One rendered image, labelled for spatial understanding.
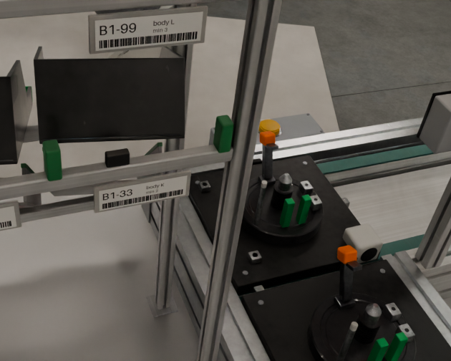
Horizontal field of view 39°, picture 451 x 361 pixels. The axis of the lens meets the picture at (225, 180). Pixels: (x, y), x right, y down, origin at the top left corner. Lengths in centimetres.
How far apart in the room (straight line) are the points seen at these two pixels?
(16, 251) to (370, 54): 275
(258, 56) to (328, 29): 322
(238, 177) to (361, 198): 60
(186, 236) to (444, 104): 42
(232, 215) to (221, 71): 94
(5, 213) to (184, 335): 50
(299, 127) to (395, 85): 216
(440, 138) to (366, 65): 261
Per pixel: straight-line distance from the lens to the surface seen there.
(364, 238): 100
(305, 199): 96
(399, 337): 83
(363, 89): 327
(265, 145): 101
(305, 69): 161
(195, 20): 49
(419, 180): 127
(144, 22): 48
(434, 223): 99
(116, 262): 108
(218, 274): 70
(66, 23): 171
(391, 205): 119
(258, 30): 52
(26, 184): 54
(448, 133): 88
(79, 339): 99
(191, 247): 97
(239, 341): 87
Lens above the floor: 167
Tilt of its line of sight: 41 degrees down
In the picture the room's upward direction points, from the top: 9 degrees clockwise
